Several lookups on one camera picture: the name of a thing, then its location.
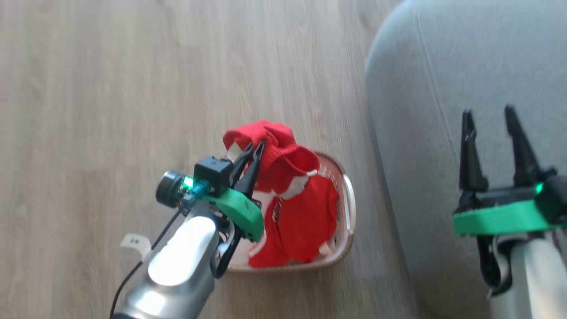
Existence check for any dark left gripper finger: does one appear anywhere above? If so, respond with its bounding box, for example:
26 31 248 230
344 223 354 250
235 140 266 198
229 142 255 185

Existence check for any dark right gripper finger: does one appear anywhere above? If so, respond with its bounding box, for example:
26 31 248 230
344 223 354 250
458 109 489 194
504 105 558 187

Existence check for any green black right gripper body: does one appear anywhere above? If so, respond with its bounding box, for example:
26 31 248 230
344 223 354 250
453 186 567 237

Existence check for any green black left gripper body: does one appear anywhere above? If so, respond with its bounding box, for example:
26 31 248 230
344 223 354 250
205 188 265 242

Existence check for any red white clothing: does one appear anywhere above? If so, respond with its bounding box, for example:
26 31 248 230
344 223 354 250
222 120 341 269

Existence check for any grey sofa seat cushion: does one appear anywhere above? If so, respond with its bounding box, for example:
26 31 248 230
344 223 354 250
364 0 567 319

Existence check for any beige white laundry basket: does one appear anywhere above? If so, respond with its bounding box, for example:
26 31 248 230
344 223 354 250
226 152 356 272

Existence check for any white paper tag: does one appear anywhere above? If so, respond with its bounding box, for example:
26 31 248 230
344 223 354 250
120 233 151 260

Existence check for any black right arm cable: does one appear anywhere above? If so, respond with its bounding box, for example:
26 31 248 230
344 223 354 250
476 235 514 296

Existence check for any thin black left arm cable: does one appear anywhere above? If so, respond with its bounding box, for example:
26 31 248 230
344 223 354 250
110 208 185 318

